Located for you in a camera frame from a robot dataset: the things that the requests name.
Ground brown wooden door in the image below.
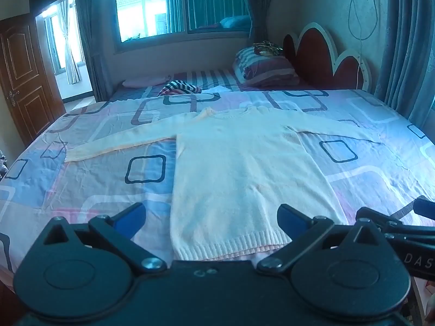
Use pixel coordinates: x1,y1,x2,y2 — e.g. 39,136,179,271
0,14,67,146

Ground cream knit sweater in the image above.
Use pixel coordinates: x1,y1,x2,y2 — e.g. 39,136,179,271
64,106,391,262

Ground dark striped bed sheet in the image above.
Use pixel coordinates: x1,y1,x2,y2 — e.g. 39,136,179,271
110,68,316,102

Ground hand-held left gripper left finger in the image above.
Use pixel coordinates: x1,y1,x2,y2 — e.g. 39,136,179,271
37,202,167,277

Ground sliding glass window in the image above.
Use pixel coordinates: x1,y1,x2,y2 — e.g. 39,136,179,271
114,0,254,43

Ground dark bag on pillows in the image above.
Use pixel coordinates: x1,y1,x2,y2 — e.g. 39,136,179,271
253,42,283,57

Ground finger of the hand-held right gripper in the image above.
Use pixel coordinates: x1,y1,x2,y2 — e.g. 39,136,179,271
413,196,435,221
356,206,435,242

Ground grey-blue pleated curtain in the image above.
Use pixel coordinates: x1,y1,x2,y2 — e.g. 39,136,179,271
374,0,435,136

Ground teal cushion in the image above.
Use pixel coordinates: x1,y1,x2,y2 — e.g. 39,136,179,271
219,15,252,30

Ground striped maroon pillow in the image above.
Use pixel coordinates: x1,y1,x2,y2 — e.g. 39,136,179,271
233,46,296,75
238,70,300,88

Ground white sheer curtain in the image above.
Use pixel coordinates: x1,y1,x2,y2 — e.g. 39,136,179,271
56,0,82,85

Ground bed with patterned sheet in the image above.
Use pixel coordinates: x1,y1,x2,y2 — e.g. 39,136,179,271
0,88,435,286

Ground wall charger with cable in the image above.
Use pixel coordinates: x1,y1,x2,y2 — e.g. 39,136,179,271
348,0,380,87

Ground red and white headboard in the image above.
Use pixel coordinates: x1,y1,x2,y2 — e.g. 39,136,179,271
283,23,372,92

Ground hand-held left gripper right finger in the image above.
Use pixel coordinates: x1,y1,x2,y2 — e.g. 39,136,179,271
256,204,391,275

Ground red white black striped cloth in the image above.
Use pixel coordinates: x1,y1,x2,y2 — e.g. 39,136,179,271
157,80,203,96

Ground dark grey curtain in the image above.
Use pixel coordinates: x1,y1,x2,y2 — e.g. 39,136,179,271
72,0,118,102
241,0,272,41

